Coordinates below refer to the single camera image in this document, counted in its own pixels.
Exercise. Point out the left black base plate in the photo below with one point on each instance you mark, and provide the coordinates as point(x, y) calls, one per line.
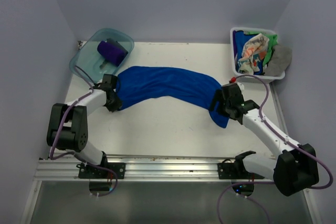
point(89, 172)

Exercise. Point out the blue towel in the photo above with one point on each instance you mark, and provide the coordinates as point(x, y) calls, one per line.
point(140, 83)

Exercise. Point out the grey cloth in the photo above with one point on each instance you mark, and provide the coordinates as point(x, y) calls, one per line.
point(281, 58)

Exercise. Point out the aluminium mounting rail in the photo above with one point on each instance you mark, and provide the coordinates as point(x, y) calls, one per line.
point(140, 169)

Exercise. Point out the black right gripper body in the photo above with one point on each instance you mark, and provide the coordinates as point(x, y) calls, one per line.
point(227, 106)

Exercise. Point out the green cloth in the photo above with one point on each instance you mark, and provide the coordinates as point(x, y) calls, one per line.
point(261, 60)

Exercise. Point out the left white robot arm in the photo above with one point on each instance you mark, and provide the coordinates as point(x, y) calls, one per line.
point(67, 132)

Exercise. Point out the teal translucent plastic bin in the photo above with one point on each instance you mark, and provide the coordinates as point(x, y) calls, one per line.
point(89, 62)

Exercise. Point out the dark blue cloth in basket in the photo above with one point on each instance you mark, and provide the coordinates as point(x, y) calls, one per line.
point(240, 38)

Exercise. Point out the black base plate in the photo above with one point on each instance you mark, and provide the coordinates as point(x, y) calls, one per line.
point(231, 172)
point(89, 172)

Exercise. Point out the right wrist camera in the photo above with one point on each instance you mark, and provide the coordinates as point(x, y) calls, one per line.
point(240, 85)

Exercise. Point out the white laundry basket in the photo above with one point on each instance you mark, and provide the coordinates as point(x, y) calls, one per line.
point(233, 57)

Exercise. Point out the rolled dark grey towel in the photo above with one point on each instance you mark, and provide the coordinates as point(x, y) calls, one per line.
point(117, 45)

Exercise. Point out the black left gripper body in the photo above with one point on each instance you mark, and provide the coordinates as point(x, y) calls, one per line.
point(112, 106)

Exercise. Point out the patterned white cloth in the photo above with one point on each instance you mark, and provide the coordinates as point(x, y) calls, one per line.
point(255, 45)

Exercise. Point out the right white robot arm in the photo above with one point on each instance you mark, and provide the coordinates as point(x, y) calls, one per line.
point(294, 166)

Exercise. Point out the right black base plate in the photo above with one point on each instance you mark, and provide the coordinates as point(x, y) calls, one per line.
point(231, 172)

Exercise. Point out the rolled purple towel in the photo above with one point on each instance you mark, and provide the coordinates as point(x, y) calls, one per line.
point(110, 53)

